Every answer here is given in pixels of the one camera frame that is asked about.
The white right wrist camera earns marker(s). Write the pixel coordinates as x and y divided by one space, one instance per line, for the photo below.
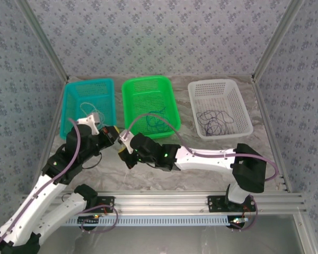
125 140

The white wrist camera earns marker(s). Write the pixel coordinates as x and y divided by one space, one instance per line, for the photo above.
125 140
88 120

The aluminium table side rail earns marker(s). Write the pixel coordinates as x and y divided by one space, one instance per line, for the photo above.
267 124
53 127

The teal plastic basket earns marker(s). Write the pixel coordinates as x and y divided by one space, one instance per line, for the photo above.
66 105

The white plastic basket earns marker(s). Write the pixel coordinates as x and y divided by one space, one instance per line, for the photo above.
193 90

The green plastic basket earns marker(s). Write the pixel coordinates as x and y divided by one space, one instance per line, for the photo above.
127 105

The aluminium mounting rail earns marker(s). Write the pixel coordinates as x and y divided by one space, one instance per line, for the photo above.
161 202

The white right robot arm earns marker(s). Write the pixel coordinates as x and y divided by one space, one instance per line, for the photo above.
201 160

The aluminium frame post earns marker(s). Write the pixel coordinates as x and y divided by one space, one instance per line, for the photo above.
278 39
42 39

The small LED circuit board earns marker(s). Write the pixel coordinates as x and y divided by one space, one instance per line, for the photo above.
238 221
88 219

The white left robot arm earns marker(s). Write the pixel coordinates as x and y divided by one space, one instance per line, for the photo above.
37 209

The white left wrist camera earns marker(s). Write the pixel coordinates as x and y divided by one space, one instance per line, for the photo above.
88 120

